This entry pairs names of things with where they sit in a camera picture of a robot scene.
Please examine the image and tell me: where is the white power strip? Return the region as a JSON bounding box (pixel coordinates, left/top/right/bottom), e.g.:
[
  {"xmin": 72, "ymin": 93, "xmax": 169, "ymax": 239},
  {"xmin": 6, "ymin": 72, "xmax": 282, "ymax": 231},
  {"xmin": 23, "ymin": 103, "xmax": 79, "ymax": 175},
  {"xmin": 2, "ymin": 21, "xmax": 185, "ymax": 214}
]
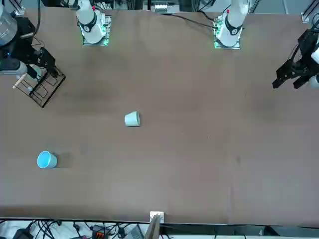
[{"xmin": 154, "ymin": 2, "xmax": 168, "ymax": 14}]

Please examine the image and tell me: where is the black wire cup rack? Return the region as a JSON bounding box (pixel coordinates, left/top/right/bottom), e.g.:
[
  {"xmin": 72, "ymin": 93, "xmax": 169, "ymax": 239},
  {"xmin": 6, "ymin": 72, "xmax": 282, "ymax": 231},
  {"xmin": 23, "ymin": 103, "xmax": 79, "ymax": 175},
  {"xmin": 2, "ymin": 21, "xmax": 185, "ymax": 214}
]
[{"xmin": 12, "ymin": 65, "xmax": 67, "ymax": 109}]

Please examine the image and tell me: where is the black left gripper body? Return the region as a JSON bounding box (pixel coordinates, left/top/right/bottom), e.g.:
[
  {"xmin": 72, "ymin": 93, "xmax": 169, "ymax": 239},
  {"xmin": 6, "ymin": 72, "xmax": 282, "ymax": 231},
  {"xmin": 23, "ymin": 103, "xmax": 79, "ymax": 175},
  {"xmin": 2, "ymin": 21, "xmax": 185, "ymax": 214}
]
[{"xmin": 298, "ymin": 28, "xmax": 319, "ymax": 64}]

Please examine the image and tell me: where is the large black power brick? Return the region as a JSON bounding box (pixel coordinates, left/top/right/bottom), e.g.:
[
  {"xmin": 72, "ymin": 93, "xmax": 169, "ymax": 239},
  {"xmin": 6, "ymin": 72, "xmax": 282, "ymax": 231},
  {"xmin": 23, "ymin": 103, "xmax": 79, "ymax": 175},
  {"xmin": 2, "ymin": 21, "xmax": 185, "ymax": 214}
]
[{"xmin": 12, "ymin": 227, "xmax": 33, "ymax": 239}]

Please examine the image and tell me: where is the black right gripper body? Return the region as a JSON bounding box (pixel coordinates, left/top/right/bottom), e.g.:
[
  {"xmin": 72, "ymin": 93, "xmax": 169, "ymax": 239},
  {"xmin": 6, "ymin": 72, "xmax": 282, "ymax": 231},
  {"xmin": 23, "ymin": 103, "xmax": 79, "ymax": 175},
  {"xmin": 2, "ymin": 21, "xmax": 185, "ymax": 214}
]
[{"xmin": 14, "ymin": 37, "xmax": 56, "ymax": 74}]

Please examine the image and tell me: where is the blue plastic cup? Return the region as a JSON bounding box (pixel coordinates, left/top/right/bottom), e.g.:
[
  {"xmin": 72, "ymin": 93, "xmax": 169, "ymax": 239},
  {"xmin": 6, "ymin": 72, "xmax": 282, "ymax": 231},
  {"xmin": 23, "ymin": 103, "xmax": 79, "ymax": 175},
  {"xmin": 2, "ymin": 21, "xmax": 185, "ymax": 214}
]
[{"xmin": 36, "ymin": 150, "xmax": 59, "ymax": 170}]

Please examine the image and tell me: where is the ribbed black power brick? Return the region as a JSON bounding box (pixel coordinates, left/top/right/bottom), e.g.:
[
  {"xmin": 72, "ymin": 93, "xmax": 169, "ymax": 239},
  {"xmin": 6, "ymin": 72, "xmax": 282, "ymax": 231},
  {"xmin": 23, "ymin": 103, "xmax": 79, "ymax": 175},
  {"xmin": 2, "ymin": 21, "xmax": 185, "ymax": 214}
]
[{"xmin": 125, "ymin": 225, "xmax": 145, "ymax": 239}]

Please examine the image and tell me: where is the aluminium camera post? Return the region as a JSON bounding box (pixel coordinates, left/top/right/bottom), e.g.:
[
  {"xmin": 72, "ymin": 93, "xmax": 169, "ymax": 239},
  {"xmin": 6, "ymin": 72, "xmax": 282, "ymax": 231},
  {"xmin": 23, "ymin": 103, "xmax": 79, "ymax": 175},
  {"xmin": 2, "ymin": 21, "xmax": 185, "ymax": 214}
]
[{"xmin": 144, "ymin": 211, "xmax": 165, "ymax": 239}]

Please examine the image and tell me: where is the black cable across table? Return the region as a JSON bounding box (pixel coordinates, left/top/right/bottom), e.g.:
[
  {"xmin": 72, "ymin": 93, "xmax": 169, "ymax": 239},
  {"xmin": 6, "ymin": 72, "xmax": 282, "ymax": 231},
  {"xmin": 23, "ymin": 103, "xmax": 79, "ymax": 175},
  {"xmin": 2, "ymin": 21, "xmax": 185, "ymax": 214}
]
[{"xmin": 171, "ymin": 13, "xmax": 218, "ymax": 28}]

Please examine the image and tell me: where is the pale green plastic cup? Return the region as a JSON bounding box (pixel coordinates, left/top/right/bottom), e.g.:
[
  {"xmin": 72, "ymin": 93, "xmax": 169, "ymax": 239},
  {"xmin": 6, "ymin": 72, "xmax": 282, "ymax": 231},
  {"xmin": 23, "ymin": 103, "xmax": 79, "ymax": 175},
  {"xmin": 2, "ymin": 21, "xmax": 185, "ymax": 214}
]
[
  {"xmin": 31, "ymin": 65, "xmax": 43, "ymax": 81},
  {"xmin": 124, "ymin": 111, "xmax": 142, "ymax": 128}
]

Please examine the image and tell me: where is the orange and black adapter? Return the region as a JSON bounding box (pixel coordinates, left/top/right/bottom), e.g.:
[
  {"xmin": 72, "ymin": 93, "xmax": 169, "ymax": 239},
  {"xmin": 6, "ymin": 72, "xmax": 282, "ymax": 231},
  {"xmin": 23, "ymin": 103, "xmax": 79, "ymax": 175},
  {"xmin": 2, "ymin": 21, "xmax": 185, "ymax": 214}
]
[{"xmin": 90, "ymin": 225, "xmax": 106, "ymax": 239}]

